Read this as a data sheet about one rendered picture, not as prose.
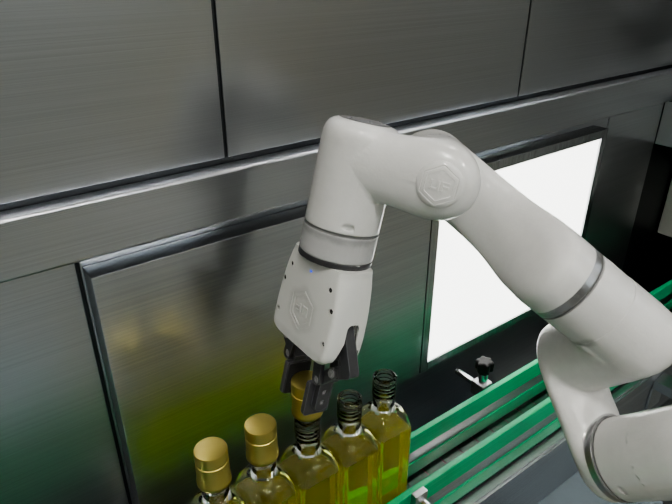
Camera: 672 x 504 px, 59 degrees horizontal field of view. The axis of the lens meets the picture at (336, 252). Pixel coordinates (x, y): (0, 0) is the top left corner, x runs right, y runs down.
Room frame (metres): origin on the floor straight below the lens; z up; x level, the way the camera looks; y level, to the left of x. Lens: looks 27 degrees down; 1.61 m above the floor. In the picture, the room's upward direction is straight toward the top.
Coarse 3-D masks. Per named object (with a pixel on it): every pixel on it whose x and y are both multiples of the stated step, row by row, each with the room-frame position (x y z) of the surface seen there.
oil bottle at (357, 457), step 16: (336, 432) 0.54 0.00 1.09; (368, 432) 0.54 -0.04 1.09; (336, 448) 0.52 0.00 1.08; (352, 448) 0.52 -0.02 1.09; (368, 448) 0.52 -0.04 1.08; (352, 464) 0.51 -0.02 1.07; (368, 464) 0.52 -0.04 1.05; (352, 480) 0.51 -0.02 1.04; (368, 480) 0.52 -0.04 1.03; (352, 496) 0.51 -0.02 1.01; (368, 496) 0.52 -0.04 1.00
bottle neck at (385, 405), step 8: (376, 376) 0.58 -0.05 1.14; (384, 376) 0.59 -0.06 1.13; (392, 376) 0.58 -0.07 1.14; (376, 384) 0.57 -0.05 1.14; (384, 384) 0.57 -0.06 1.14; (392, 384) 0.57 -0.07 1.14; (376, 392) 0.57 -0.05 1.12; (384, 392) 0.57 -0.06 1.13; (392, 392) 0.57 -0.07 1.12; (376, 400) 0.57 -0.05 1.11; (384, 400) 0.57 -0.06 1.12; (392, 400) 0.57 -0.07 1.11; (376, 408) 0.57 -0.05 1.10; (384, 408) 0.57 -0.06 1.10; (392, 408) 0.57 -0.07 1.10
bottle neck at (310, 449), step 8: (296, 424) 0.50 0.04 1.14; (304, 424) 0.50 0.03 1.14; (312, 424) 0.50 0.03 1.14; (320, 424) 0.51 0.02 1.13; (296, 432) 0.50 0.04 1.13; (304, 432) 0.49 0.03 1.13; (312, 432) 0.50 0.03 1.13; (320, 432) 0.50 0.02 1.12; (296, 440) 0.50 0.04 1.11; (304, 440) 0.49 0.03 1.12; (312, 440) 0.50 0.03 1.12; (296, 448) 0.50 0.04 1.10; (304, 448) 0.49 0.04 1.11; (312, 448) 0.50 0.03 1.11; (320, 448) 0.51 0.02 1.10; (304, 456) 0.49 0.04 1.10; (312, 456) 0.49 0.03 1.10
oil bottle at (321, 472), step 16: (288, 448) 0.51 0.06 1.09; (288, 464) 0.50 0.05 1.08; (304, 464) 0.49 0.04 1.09; (320, 464) 0.49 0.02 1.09; (336, 464) 0.50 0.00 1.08; (304, 480) 0.48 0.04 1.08; (320, 480) 0.48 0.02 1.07; (336, 480) 0.50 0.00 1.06; (304, 496) 0.47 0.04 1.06; (320, 496) 0.48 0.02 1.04; (336, 496) 0.50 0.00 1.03
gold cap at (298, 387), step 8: (296, 376) 0.51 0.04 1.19; (304, 376) 0.51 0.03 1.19; (296, 384) 0.50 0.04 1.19; (304, 384) 0.50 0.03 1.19; (296, 392) 0.49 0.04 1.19; (296, 400) 0.50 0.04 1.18; (296, 408) 0.50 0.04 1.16; (296, 416) 0.49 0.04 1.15; (304, 416) 0.49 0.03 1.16; (312, 416) 0.49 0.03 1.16; (320, 416) 0.50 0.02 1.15
